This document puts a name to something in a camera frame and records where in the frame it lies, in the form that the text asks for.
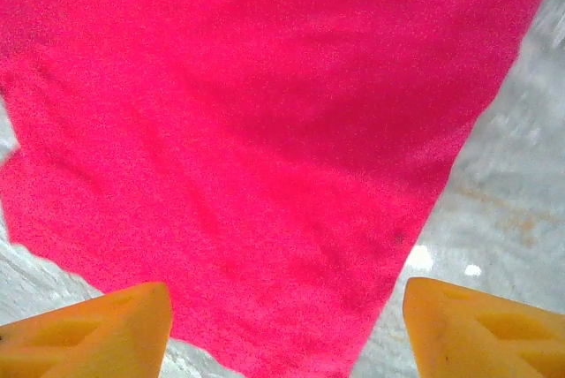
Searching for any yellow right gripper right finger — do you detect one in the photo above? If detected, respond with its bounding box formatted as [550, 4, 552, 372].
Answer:
[404, 276, 565, 378]

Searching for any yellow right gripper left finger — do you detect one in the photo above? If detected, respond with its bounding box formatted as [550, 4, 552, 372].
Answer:
[0, 281, 172, 378]

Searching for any red t-shirt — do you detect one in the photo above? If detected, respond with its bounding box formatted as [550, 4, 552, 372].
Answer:
[0, 0, 564, 378]

